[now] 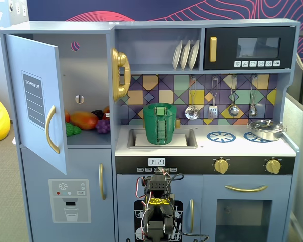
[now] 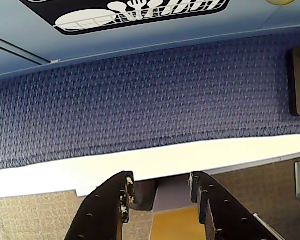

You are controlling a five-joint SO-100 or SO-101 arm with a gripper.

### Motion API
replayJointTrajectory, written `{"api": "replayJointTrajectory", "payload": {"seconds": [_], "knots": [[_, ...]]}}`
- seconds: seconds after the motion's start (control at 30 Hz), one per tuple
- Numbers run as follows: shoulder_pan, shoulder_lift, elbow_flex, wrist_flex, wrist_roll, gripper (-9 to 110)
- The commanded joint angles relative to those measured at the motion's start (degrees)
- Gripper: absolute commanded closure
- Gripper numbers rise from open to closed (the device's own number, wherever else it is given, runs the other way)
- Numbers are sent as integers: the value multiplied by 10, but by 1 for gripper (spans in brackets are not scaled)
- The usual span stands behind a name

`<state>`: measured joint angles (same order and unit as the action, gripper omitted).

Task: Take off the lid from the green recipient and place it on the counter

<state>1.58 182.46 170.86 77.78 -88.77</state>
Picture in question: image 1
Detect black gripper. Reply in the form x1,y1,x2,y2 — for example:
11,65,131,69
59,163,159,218
150,173,171,195

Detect steel pot lid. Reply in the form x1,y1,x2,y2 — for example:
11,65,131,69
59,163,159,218
249,119,284,131

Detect yellow patterned tape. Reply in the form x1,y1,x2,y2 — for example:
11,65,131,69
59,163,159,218
147,197,170,205

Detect digital clock display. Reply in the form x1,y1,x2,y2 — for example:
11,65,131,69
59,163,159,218
147,157,166,167

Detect blue dishwasher door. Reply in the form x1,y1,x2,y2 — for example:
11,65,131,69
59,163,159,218
116,174,204,242

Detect blue oven door with window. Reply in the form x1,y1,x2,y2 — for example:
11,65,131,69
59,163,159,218
202,174,293,242

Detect green printed container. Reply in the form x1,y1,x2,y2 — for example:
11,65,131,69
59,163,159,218
143,110,178,146

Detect grey toy sink basin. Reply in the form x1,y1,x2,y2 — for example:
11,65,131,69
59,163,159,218
127,128,198,150

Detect gold stove knob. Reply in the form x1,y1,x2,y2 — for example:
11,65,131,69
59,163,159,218
214,158,230,175
265,158,282,175

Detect steel skimmer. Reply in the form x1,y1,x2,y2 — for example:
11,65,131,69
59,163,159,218
184,76,200,121

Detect purple toy grapes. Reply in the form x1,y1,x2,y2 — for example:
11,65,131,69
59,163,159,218
95,118,111,135

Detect steel slotted spatula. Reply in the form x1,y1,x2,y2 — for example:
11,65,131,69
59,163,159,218
208,75,219,119

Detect orange red toy mango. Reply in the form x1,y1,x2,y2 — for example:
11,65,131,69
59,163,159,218
70,111,100,131

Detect green toy grapes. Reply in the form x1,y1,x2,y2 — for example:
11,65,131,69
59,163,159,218
65,122,82,138

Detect steel ladle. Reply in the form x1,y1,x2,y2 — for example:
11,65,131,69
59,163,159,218
228,74,240,117

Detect steel toy pot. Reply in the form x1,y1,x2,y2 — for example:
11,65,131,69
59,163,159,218
247,123,287,142

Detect steel spoon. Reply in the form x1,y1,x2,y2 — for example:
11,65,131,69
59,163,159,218
249,74,259,117

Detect blue door with dispenser print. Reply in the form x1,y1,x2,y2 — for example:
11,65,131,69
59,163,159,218
20,148,115,242

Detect gold toy telephone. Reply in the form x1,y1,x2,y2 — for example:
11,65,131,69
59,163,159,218
110,47,132,102

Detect white toy plate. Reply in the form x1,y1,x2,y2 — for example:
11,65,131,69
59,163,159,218
172,40,184,71
180,39,192,71
188,39,200,70

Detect grey office partition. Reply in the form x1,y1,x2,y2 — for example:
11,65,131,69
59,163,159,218
282,51,303,242

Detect black toy microwave door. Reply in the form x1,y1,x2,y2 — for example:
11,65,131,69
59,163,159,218
203,26,296,71

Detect open blue fridge door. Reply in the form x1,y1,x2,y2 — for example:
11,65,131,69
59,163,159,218
5,34,68,176

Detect blue wooden toy kitchen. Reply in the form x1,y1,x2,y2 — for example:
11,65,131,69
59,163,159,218
0,18,301,242

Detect red white black servo cable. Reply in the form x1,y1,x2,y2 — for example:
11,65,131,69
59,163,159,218
137,175,154,236

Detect thin gold dishwasher handle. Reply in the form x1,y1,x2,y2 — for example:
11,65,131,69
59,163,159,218
189,199,195,234

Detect straight gold freezer door handle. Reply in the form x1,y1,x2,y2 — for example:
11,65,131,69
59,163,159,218
98,163,107,201

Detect long gold oven handle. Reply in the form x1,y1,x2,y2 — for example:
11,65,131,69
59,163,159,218
224,184,268,193

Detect curved gold fridge door handle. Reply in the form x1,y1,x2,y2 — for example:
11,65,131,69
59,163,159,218
45,105,61,155

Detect gold microwave door handle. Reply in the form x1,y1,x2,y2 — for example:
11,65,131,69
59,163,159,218
209,36,218,63

